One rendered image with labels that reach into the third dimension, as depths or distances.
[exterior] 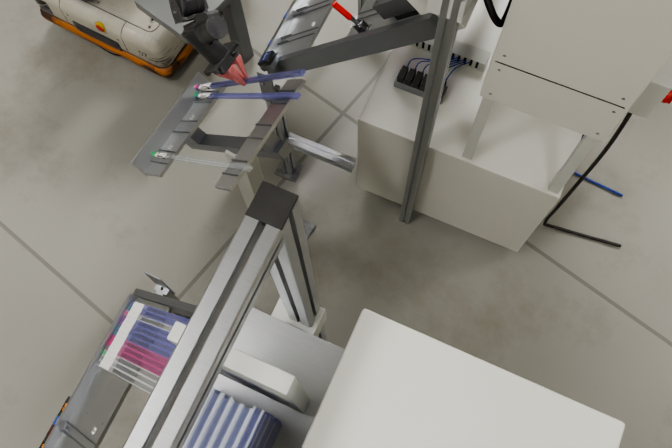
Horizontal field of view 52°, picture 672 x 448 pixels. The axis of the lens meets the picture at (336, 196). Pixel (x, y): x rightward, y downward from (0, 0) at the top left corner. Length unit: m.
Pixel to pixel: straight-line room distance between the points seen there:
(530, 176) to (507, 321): 0.70
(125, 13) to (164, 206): 0.77
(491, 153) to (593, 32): 0.76
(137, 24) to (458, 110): 1.33
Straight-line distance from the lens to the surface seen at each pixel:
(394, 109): 2.18
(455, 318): 2.62
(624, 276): 2.81
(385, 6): 1.71
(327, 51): 1.90
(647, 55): 1.51
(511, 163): 2.15
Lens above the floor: 2.54
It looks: 69 degrees down
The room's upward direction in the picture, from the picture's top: 3 degrees counter-clockwise
